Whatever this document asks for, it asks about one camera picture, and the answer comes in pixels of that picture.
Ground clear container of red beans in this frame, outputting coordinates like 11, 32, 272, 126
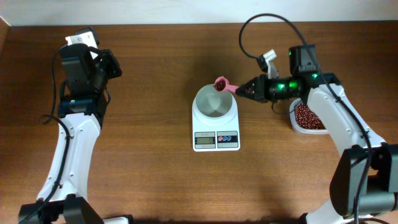
290, 99, 328, 134

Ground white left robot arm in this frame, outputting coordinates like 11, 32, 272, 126
18, 44, 133, 223

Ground pink plastic measuring scoop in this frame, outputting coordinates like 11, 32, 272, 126
213, 76, 239, 93

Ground white digital kitchen scale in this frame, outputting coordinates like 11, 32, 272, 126
192, 98, 241, 152

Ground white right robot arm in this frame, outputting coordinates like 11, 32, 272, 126
235, 45, 397, 224

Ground white round bowl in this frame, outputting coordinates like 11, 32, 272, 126
193, 84, 237, 124

